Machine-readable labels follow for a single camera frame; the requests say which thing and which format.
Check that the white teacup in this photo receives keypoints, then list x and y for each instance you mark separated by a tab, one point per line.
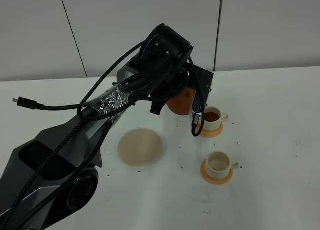
213	118
218	165

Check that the white far teacup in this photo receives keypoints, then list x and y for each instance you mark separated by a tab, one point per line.
213	118

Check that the white near teacup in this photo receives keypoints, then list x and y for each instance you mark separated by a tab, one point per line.
218	165

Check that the brown clay teapot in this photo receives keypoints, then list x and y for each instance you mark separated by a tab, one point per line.
181	104

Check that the beige teapot saucer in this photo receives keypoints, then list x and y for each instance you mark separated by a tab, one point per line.
140	147

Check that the orange far coaster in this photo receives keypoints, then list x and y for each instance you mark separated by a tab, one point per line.
211	133

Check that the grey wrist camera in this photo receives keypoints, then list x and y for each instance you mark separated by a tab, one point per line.
198	101

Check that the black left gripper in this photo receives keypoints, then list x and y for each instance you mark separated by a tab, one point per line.
175	83

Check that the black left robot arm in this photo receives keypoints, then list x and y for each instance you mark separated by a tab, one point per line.
55	174

